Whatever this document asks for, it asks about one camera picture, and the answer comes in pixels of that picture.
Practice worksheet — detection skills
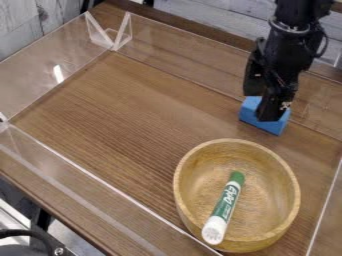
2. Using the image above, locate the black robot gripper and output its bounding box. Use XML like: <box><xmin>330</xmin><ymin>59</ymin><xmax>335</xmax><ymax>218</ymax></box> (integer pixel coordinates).
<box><xmin>243</xmin><ymin>19</ymin><xmax>328</xmax><ymax>122</ymax></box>

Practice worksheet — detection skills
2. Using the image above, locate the blue foam block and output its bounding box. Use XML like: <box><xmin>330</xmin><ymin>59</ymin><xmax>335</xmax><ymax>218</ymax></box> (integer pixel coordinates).
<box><xmin>239</xmin><ymin>96</ymin><xmax>291</xmax><ymax>136</ymax></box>

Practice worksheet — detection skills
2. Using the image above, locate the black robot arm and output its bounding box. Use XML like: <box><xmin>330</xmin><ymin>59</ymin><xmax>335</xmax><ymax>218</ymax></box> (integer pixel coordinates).
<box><xmin>243</xmin><ymin>0</ymin><xmax>334</xmax><ymax>122</ymax></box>

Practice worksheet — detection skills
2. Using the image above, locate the green Expo marker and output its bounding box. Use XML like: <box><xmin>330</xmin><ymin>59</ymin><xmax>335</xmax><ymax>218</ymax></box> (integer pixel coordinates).
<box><xmin>201</xmin><ymin>171</ymin><xmax>244</xmax><ymax>245</ymax></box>

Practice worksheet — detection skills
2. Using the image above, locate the clear acrylic tray wall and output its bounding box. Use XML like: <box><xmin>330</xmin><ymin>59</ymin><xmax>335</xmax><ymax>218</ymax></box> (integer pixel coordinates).
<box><xmin>0</xmin><ymin>7</ymin><xmax>342</xmax><ymax>256</ymax></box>

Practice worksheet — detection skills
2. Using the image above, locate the black metal bracket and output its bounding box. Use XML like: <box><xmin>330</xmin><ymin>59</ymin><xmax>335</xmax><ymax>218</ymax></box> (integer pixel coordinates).
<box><xmin>42</xmin><ymin>234</ymin><xmax>77</xmax><ymax>256</ymax></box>

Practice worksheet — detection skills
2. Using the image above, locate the black cable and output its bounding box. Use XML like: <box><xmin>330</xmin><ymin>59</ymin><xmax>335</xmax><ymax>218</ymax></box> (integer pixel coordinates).
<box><xmin>0</xmin><ymin>228</ymin><xmax>50</xmax><ymax>256</ymax></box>

